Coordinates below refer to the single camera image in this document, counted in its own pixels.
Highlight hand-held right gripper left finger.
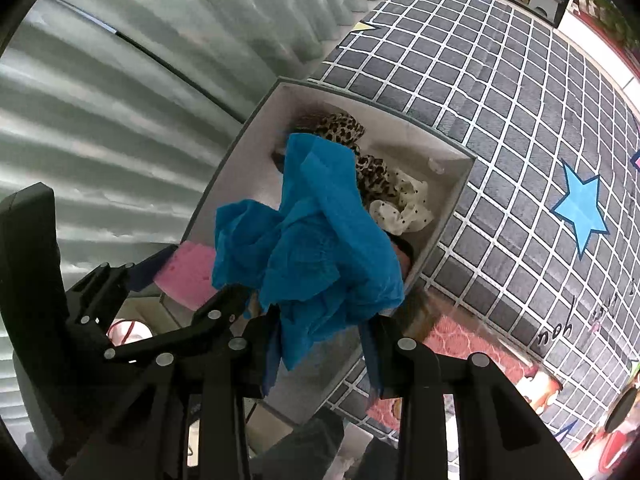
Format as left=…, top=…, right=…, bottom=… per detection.
left=65, top=309, right=281, bottom=480

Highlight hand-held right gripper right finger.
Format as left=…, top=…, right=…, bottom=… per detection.
left=362, top=316, right=584, bottom=480

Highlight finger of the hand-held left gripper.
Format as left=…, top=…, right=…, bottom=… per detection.
left=102, top=284, right=252, bottom=362
left=65, top=251, right=171, bottom=333

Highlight pink sock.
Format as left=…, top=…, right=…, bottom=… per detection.
left=154, top=241, right=219, bottom=312

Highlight blue crinkled cloth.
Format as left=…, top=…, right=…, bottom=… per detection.
left=212, top=132, right=406, bottom=372

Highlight white polka-dot scrunchie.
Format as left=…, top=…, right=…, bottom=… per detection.
left=367, top=170, right=437, bottom=237

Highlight leopard print scrunchie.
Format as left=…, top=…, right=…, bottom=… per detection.
left=292, top=112, right=399, bottom=206

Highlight white storage box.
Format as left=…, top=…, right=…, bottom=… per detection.
left=160, top=77, right=477, bottom=411

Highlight person's legs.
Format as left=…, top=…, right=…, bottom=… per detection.
left=260, top=405, right=401, bottom=480

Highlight pink patterned carton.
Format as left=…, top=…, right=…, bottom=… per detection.
left=365, top=310, right=531, bottom=432

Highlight red round mat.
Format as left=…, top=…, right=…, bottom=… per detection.
left=570, top=422, right=640, bottom=468

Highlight black-lidded clear jar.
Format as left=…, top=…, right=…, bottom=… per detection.
left=602, top=385, right=640, bottom=437

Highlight grey checked star blanket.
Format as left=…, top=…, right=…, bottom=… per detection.
left=307, top=0, right=640, bottom=456

